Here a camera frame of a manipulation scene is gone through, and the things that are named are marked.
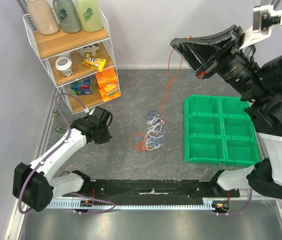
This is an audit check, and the orange snack box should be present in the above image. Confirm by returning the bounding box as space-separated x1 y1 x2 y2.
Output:
99 83 121 102
95 67 118 88

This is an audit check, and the white lidded paper cup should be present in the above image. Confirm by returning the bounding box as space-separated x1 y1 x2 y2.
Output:
55 56 73 77

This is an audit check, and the green compartment bin tray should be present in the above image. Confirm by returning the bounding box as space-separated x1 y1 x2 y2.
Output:
184 95 261 167

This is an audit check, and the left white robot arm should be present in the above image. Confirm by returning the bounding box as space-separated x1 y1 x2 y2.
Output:
12 106 113 214

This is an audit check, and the grey slotted cable duct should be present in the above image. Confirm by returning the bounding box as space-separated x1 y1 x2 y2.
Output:
46 197 216 211

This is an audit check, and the light green bottle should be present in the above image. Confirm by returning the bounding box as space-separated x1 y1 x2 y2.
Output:
76 0 103 33

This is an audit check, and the chobani yogurt pack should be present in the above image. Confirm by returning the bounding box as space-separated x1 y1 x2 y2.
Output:
76 43 99 57

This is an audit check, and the white wire wooden shelf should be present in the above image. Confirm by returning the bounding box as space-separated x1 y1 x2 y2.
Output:
22 7 122 115

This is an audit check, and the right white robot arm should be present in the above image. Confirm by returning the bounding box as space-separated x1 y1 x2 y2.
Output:
170 25 282 200

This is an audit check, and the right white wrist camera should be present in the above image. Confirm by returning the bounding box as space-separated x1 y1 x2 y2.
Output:
240 5 282 50

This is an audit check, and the yellow candy bag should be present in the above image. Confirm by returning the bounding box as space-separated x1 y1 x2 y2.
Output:
81 53 106 73

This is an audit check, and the top orange snack box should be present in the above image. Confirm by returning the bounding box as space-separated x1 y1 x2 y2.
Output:
95 67 118 88

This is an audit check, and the orange cable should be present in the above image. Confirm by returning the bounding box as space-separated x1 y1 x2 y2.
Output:
129 132 148 153
158 35 192 118

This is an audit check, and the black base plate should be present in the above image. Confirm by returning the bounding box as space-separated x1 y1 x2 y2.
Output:
78 179 240 198

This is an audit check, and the lower orange snack box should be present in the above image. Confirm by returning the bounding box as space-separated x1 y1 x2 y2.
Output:
99 83 121 102

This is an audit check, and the beige bottle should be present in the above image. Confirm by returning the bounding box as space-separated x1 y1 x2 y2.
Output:
27 0 59 35

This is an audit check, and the grey green bottle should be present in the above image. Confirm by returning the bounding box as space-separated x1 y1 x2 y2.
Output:
52 0 82 34

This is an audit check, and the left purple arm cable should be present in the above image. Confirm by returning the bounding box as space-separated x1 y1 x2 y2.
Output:
17 93 116 215

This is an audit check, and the blue snack package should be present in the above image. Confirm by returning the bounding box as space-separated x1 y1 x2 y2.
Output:
69 78 93 96

